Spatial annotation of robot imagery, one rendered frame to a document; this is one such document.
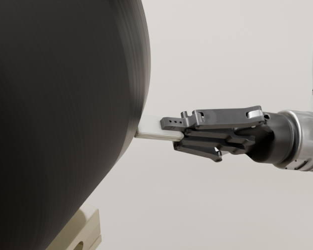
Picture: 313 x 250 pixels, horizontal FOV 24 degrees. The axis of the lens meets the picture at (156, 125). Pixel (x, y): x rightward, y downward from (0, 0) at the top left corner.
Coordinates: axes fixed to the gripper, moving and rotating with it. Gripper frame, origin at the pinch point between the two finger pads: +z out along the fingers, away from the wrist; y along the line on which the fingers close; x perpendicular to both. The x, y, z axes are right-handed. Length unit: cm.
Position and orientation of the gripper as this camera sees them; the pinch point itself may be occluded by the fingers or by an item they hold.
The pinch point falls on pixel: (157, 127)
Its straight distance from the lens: 97.1
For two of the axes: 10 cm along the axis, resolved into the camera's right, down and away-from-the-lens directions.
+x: -1.7, -8.7, 4.7
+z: -8.8, -0.8, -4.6
